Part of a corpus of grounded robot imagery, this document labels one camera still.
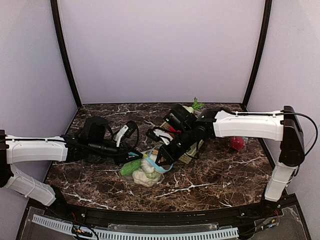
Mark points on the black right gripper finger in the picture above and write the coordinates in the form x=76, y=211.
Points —
x=166, y=162
x=159, y=156

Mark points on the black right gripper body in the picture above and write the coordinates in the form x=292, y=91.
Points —
x=169, y=150

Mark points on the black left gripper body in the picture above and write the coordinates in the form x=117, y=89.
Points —
x=124, y=155

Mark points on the green leafy vegetable toy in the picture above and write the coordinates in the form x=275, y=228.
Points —
x=129, y=167

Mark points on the clear zip bag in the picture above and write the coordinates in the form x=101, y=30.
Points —
x=151, y=152
x=238, y=142

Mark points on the round red fruit toy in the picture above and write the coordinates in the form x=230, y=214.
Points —
x=172, y=129

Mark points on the white green cabbage toy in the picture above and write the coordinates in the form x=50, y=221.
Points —
x=147, y=175

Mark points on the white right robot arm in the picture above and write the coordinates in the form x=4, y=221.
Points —
x=280, y=125

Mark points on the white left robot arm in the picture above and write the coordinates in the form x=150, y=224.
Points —
x=95, y=138

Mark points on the pale green perforated basket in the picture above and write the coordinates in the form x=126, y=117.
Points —
x=190, y=155

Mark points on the white radish with leaves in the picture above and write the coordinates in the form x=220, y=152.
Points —
x=195, y=106

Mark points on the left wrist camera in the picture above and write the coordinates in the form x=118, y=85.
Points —
x=125, y=132

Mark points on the light blue cable duct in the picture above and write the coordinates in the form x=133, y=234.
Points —
x=138, y=232

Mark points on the black table edge rail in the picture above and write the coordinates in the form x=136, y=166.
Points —
x=241, y=216

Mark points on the black right frame post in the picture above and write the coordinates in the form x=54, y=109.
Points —
x=259, y=52

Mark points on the black frame post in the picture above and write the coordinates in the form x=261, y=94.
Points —
x=64, y=53
x=259, y=52

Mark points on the black left frame post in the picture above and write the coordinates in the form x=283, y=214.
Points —
x=64, y=53

